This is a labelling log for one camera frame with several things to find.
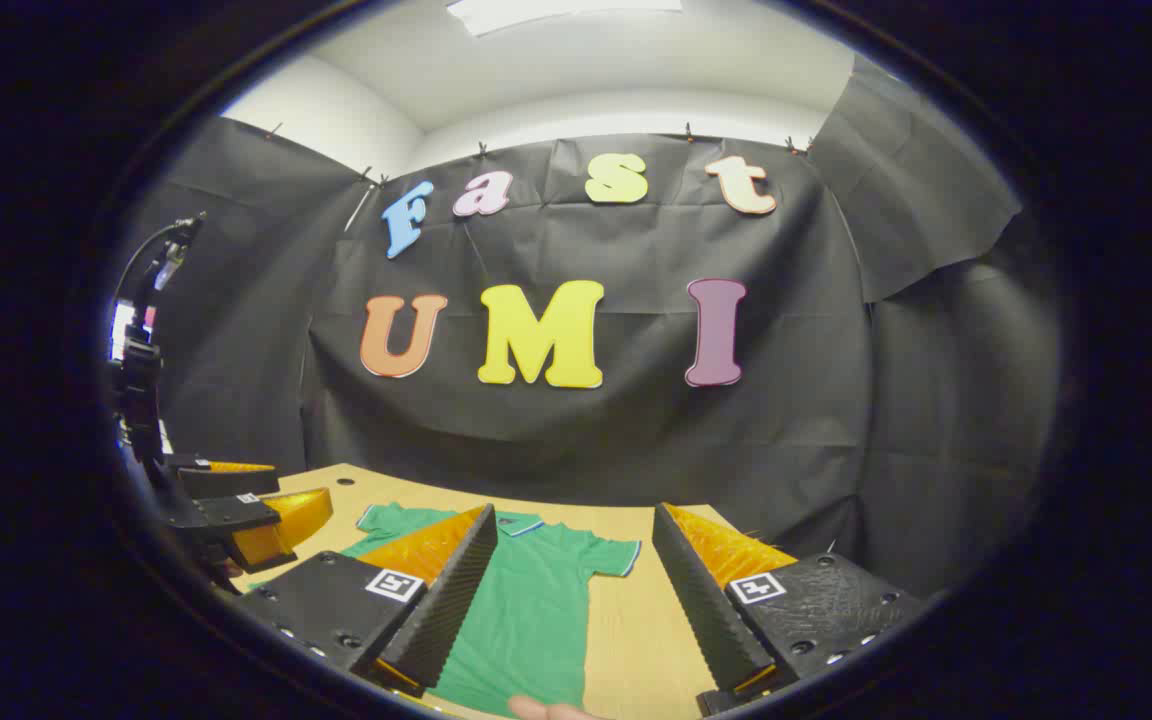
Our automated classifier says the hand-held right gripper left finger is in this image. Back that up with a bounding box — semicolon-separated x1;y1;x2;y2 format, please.
236;503;499;699

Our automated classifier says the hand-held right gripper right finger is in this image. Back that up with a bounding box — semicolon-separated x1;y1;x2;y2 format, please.
651;502;927;717

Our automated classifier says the green T-shirt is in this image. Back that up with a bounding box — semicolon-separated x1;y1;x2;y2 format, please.
246;502;642;719

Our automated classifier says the black backdrop cloth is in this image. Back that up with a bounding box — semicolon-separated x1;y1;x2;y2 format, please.
111;55;1062;601

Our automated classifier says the ceiling light panel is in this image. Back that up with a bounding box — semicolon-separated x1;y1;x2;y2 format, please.
446;0;684;38

